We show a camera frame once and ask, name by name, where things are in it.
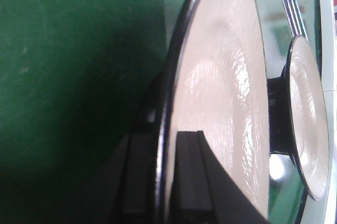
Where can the white outer conveyor rim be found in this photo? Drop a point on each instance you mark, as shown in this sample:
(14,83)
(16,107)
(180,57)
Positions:
(329,87)

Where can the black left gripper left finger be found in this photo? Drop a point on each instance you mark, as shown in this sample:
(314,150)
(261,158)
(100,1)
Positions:
(120,191)

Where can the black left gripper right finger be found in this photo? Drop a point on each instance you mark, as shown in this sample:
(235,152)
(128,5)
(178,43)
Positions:
(203,192)

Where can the beige plate black rim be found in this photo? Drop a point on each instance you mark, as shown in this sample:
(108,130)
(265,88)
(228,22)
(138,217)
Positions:
(214,81)

